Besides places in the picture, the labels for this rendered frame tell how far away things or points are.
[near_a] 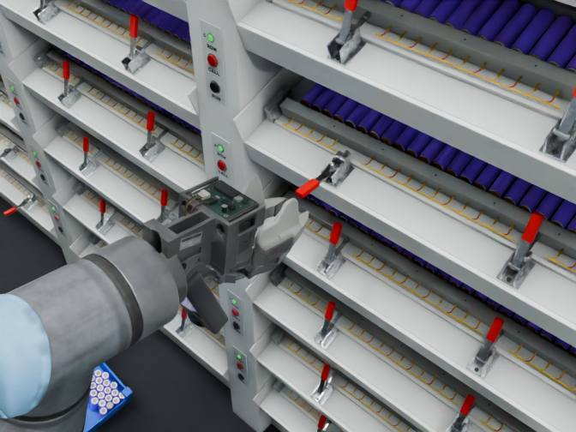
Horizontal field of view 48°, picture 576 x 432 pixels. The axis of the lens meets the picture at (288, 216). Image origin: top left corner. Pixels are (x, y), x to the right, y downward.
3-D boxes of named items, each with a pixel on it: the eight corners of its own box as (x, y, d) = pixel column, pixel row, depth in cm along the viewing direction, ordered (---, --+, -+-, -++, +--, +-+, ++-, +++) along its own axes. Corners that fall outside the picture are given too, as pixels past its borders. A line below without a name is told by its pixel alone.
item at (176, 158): (217, 219, 117) (190, 176, 105) (32, 95, 146) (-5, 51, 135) (287, 141, 123) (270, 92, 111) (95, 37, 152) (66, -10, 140)
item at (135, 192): (224, 285, 130) (201, 254, 118) (52, 160, 159) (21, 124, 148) (287, 213, 136) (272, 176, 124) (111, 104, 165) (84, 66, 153)
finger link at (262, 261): (302, 244, 70) (237, 274, 64) (300, 255, 70) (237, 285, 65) (273, 222, 72) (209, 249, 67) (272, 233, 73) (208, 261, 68)
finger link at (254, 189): (291, 167, 74) (243, 200, 67) (285, 209, 77) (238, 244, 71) (269, 157, 75) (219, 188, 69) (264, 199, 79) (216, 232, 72)
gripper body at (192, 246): (273, 205, 64) (180, 255, 56) (264, 270, 69) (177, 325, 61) (219, 171, 68) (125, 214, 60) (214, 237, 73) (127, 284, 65)
